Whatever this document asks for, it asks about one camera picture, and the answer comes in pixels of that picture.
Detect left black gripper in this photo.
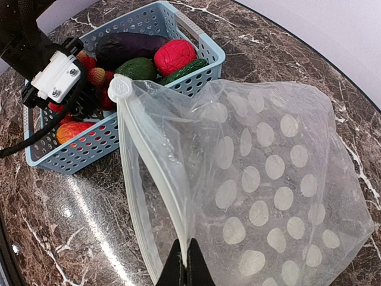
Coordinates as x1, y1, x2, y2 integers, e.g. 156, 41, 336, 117
1, 0, 57, 80

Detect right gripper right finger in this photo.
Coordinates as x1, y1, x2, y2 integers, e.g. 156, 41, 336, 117
186, 238, 215, 286

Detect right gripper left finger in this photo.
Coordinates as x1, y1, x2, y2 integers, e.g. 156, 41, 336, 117
156, 239, 186, 286

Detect orange red toy mango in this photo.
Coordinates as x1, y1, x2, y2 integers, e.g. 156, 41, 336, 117
56, 121, 95, 144

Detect light blue plastic basket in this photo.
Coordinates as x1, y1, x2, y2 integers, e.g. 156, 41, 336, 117
23, 1, 226, 175

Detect polka dot zip bag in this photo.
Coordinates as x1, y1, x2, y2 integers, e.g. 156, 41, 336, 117
108, 75, 374, 285

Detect purple toy eggplant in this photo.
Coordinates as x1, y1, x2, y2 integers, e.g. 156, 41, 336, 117
95, 32, 170, 70

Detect green toy avocado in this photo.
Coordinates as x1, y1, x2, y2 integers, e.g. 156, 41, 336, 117
114, 57, 157, 81

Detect red wrinkled toy ball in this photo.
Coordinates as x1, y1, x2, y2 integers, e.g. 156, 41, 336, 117
154, 39, 197, 77

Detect green toy cucumber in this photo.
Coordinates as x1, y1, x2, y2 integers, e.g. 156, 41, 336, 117
159, 58, 209, 85

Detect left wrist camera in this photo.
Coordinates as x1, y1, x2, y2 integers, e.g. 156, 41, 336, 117
21, 38, 88, 108

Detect black front rail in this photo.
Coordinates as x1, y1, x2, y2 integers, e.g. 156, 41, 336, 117
1, 213, 25, 285

